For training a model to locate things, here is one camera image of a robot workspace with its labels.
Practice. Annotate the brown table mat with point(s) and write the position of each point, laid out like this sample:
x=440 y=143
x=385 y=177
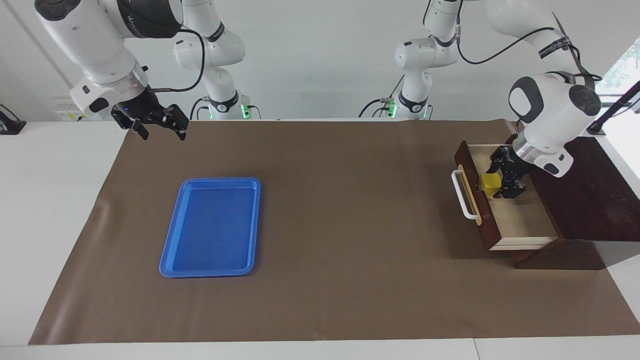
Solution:
x=350 y=240

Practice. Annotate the bright window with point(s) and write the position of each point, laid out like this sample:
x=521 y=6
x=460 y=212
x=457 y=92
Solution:
x=622 y=65

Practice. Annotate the wooden drawer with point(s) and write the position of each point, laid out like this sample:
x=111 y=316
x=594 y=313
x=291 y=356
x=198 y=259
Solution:
x=520 y=220

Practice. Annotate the black pole stand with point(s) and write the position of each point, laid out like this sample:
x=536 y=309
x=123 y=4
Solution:
x=617 y=102

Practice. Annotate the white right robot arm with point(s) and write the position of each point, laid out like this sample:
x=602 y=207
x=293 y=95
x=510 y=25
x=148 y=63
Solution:
x=90 y=40

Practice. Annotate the dark wooden cabinet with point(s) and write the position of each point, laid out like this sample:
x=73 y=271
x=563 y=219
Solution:
x=590 y=200

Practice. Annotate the yellow block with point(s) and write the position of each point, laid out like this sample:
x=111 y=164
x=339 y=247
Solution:
x=490 y=185

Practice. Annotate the white power strip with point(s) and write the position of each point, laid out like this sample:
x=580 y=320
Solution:
x=65 y=114

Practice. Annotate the black stand base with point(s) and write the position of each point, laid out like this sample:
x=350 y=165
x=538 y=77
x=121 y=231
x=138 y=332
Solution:
x=10 y=125

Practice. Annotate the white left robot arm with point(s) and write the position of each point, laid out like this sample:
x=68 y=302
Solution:
x=550 y=115

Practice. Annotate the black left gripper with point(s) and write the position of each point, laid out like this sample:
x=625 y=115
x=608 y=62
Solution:
x=515 y=161

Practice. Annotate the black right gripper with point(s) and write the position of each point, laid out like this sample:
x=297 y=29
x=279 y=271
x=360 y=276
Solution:
x=142 y=110

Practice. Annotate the blue plastic tray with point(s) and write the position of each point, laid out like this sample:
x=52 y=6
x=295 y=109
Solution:
x=210 y=230

